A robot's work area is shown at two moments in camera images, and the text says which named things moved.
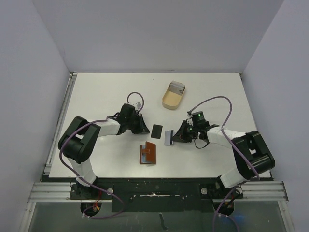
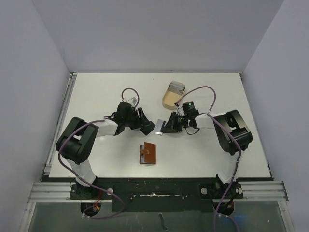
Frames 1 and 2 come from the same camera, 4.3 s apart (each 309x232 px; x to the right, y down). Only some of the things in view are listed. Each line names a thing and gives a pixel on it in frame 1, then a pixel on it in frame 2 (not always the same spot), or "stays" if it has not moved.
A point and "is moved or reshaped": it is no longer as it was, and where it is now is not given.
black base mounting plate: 158,195 stays
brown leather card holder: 147,153 stays
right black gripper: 184,132 -> 175,121
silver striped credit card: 167,137 -> 158,127
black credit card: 157,131 is moved or reshaped
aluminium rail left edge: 73,76 stays
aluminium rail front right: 263,191 stays
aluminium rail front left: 51,192 stays
